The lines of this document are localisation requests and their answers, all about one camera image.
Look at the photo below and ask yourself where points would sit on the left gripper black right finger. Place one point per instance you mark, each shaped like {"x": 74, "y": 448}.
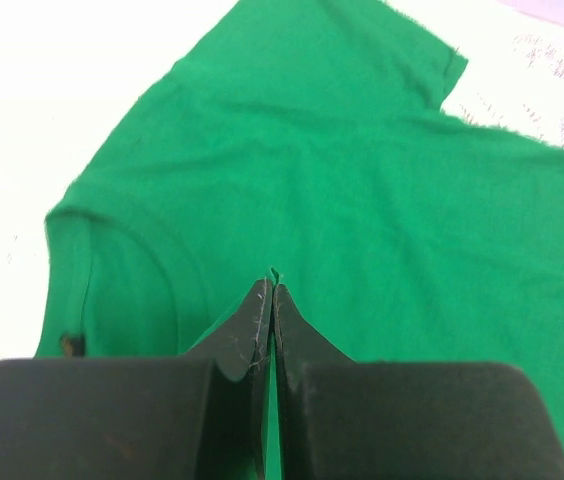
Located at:
{"x": 343, "y": 419}

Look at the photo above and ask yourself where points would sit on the green t-shirt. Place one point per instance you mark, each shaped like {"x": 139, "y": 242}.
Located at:
{"x": 304, "y": 141}

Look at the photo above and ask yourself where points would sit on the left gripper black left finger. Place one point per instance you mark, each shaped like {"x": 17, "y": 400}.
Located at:
{"x": 198, "y": 415}

